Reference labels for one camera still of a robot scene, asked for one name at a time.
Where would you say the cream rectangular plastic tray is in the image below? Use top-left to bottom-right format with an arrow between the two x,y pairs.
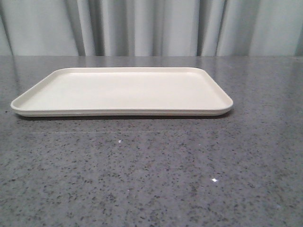
10,67 -> 233,117

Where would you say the grey pleated curtain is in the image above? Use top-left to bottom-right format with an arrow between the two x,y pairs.
0,0 -> 303,56

